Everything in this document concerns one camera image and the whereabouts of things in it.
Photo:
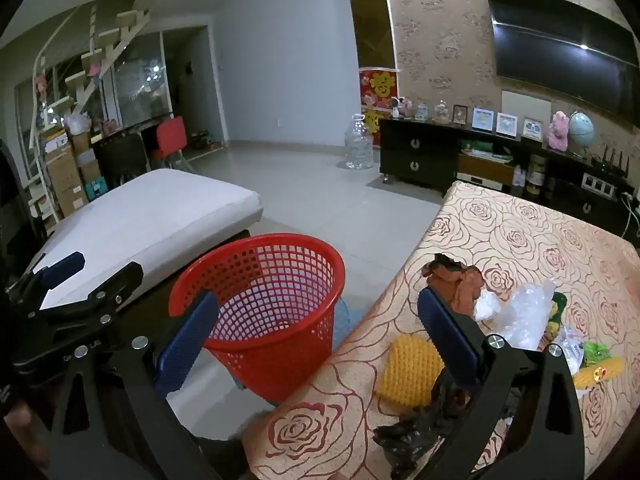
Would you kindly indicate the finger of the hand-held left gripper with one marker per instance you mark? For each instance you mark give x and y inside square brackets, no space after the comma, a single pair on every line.
[117,285]
[62,267]

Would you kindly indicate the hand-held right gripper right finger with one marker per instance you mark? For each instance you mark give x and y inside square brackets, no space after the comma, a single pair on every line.
[445,340]

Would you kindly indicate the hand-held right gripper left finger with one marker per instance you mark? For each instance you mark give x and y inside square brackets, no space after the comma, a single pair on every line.
[185,345]

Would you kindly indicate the yellow foam fruit net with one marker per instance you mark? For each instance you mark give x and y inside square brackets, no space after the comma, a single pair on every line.
[412,370]

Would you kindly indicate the white tissue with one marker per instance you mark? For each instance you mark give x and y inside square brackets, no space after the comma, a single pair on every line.
[487,306]

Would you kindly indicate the brown paper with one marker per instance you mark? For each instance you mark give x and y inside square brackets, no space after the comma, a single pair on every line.
[457,285]

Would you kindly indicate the clear bubble wrap bag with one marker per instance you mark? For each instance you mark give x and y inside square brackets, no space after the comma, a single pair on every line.
[525,315]

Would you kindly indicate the red plastic mesh basket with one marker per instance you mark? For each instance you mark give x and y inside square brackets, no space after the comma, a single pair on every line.
[280,310]

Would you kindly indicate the black plastic bag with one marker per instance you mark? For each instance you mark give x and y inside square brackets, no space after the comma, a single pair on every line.
[405,435]

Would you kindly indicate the yellow green snack wrapper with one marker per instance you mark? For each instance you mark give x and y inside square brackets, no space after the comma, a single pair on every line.
[556,315]

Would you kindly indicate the small clear plastic wrapper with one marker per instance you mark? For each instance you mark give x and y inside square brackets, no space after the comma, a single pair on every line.
[571,347]

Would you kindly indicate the yellow foam net red sticker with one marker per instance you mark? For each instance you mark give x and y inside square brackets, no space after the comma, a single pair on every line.
[600,371]

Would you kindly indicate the person's left hand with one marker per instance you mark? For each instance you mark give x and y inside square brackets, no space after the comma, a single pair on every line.
[22,427]

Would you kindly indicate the white cushioned bench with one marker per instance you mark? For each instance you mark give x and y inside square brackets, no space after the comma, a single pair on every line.
[150,210]

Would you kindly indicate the stack of cardboard boxes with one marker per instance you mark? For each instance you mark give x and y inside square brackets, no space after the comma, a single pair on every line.
[67,170]

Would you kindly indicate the dark brown chair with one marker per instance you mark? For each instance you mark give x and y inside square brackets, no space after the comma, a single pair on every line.
[120,157]

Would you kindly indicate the rose pattern tablecloth table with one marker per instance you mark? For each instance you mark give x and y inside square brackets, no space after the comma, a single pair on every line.
[525,240]

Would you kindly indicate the white plastic bag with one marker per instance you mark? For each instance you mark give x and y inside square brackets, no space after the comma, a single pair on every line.
[77,123]

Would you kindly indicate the red chair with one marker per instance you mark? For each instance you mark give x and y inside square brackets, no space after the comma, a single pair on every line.
[170,135]

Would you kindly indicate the silver media player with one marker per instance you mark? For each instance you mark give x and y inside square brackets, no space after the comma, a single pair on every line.
[480,181]

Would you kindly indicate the colourful floor toys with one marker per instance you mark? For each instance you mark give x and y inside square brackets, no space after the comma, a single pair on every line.
[202,141]

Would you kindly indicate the small white pink bottle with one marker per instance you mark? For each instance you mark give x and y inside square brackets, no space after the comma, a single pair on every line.
[520,178]

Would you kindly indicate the pink hanging toy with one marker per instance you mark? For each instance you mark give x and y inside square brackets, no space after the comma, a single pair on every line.
[40,85]

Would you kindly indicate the dark television cabinet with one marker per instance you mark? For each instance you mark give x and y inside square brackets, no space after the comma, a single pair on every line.
[415,152]

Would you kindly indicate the round tin can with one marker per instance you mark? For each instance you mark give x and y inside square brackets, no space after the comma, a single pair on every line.
[536,170]

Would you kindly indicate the green flat box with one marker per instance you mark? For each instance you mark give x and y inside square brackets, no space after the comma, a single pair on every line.
[485,148]

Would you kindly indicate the glass sliding door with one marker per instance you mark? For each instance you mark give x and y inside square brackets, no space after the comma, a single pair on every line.
[142,80]

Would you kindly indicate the large clear water bottle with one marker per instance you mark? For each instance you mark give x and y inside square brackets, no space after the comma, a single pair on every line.
[358,145]

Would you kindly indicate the white socket strip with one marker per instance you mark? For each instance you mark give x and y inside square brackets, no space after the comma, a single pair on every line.
[597,185]

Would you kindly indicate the white open staircase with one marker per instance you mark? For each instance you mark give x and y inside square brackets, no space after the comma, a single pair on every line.
[107,45]

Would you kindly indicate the glass dome ornament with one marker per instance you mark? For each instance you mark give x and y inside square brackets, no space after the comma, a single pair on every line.
[441,112]

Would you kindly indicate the small pastel house figurine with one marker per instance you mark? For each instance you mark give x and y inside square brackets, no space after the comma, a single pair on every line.
[422,110]

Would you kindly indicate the pink plush toy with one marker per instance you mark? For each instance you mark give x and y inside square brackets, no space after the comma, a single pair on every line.
[559,131]

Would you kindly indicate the black antenna router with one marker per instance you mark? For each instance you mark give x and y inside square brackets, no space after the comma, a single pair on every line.
[610,165]

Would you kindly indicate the pale blue globe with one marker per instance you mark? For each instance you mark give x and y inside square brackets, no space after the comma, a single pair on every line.
[581,130]

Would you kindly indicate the red gold festive poster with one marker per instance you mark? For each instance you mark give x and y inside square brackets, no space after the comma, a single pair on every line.
[377,87]

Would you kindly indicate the black flat television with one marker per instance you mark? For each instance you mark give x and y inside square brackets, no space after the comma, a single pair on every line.
[555,45]

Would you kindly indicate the blue picture frame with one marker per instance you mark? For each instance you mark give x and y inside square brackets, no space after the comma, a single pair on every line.
[482,120]

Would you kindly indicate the white picture frame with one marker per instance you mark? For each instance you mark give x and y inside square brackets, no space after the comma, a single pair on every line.
[506,124]

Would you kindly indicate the dark picture frame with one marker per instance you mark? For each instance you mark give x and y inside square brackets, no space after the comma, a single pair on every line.
[460,114]

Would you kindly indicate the beige picture frame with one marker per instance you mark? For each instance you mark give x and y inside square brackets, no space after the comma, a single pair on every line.
[533,129]

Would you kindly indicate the white security camera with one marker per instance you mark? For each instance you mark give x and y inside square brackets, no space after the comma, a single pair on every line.
[397,107]

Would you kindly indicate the white wall board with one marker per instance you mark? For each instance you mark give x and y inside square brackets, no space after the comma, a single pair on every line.
[525,102]

